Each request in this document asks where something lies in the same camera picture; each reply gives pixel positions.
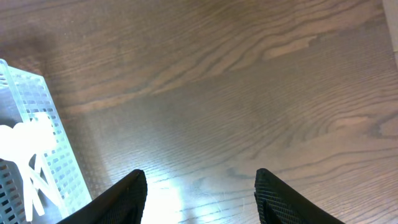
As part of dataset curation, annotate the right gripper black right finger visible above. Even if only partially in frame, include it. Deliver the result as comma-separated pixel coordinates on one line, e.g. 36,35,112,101
254,168,343,224

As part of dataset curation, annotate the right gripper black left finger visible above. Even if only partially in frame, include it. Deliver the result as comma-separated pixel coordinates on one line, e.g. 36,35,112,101
60,169,147,224

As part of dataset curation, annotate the clear white plastic basket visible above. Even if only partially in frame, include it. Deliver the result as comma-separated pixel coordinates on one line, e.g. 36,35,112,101
1,60,91,223

